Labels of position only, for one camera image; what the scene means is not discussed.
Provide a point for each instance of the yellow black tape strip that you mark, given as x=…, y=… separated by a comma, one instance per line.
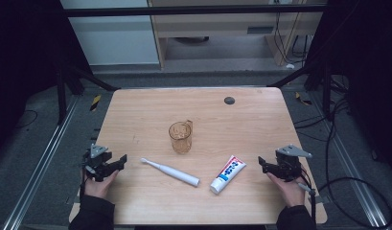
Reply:
x=303, y=99
x=95, y=103

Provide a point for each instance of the aluminium floor rail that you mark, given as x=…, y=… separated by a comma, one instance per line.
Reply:
x=40, y=163
x=353, y=172

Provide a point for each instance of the white electric toothbrush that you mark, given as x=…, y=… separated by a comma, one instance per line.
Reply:
x=174, y=172

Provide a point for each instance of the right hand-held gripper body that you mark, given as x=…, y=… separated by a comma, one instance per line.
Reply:
x=288, y=167

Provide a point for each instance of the light wooden desk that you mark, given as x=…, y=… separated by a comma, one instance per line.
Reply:
x=216, y=25

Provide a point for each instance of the small white floor object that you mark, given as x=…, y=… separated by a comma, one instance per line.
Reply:
x=290, y=66

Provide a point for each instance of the grey metal table bracket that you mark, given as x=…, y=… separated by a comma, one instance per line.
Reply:
x=70, y=200
x=323, y=199

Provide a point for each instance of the black metal stand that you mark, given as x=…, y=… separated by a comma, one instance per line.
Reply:
x=61, y=96
x=326, y=92

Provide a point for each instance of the white cabinet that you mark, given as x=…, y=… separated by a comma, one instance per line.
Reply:
x=113, y=41

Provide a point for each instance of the person's right hand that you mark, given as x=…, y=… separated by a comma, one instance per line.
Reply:
x=291, y=193

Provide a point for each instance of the person's left hand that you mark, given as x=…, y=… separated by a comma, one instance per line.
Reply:
x=97, y=188

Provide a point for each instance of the black horizontal frame bar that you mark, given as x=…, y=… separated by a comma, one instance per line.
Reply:
x=184, y=10

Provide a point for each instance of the black curtain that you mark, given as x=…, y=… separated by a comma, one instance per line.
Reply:
x=366, y=64
x=24, y=64

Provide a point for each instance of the grey round table grommet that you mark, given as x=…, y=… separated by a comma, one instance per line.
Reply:
x=229, y=100

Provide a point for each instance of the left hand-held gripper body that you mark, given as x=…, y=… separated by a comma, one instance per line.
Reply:
x=97, y=164

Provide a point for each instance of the amber transparent cup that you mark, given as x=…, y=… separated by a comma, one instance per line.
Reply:
x=180, y=140

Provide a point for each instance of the white toothpaste tube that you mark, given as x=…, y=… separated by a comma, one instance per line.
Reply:
x=227, y=175

